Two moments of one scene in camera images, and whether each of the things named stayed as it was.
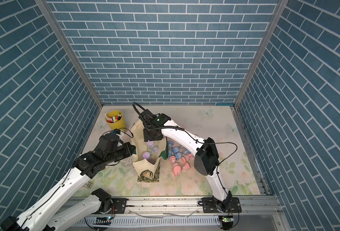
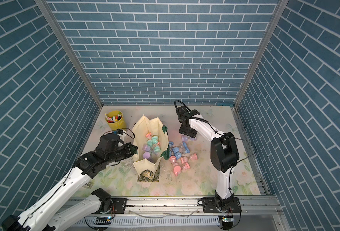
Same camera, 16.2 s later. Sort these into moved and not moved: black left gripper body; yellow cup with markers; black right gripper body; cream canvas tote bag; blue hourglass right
Moved: black right gripper body
Not moved: yellow cup with markers; black left gripper body; cream canvas tote bag; blue hourglass right
